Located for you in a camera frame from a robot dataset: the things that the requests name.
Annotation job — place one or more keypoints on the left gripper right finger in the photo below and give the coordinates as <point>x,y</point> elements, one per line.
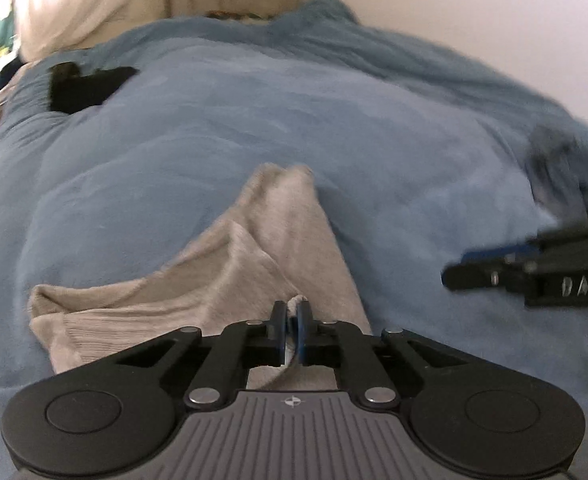
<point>350,353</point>

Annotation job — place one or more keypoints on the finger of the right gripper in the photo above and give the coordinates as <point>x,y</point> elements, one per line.
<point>508,253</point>
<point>470,275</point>

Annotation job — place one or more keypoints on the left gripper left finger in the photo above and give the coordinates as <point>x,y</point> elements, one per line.
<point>234,353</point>

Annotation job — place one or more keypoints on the grey knit polo shirt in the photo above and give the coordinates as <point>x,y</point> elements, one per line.
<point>274,243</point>

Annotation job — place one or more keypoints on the blue denim garment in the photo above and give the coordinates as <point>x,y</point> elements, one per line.
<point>557,169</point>

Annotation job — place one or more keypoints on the blue plush duvet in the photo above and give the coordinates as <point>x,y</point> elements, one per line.
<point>418,156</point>

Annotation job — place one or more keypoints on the black cat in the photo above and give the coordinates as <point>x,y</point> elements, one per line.
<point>70,91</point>

